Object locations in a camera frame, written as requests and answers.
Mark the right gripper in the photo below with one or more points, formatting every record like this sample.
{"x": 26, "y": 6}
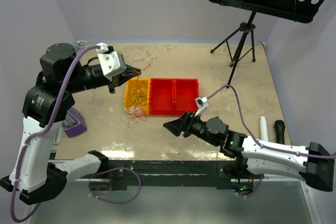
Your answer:
{"x": 182, "y": 125}

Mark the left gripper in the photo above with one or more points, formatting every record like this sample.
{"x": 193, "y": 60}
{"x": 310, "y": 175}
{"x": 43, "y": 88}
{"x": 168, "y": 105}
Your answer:
{"x": 130, "y": 72}

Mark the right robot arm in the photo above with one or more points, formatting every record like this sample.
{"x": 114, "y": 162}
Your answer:
{"x": 312, "y": 164}

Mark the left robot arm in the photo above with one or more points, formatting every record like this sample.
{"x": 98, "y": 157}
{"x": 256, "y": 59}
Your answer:
{"x": 92, "y": 163}

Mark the yellow plastic bin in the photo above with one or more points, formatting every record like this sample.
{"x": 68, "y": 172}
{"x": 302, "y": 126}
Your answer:
{"x": 137, "y": 92}

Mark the middle red plastic bin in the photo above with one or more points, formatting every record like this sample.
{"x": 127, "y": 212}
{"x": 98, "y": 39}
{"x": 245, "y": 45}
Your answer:
{"x": 161, "y": 96}

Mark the red plastic bin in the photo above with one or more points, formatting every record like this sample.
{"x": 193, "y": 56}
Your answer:
{"x": 186, "y": 91}
{"x": 161, "y": 96}

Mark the right red plastic bin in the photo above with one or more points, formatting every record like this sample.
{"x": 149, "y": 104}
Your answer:
{"x": 186, "y": 91}

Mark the purple box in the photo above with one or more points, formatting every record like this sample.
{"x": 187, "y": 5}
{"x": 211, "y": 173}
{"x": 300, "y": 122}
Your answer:
{"x": 74, "y": 124}

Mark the white cylinder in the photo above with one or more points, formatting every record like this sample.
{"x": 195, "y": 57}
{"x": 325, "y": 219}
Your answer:
{"x": 263, "y": 129}

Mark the black cylinder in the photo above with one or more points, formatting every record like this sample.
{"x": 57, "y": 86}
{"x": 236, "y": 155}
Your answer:
{"x": 279, "y": 127}

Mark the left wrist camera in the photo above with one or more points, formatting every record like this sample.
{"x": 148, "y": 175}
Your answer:
{"x": 112, "y": 62}

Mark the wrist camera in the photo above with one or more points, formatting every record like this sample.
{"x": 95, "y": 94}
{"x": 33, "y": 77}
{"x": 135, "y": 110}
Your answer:
{"x": 112, "y": 62}
{"x": 202, "y": 105}

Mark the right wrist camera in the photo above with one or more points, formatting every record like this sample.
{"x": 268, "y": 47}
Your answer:
{"x": 202, "y": 105}

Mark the aluminium frame rail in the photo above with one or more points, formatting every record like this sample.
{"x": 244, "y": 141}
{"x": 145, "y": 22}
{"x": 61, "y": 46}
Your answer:
{"x": 81, "y": 45}

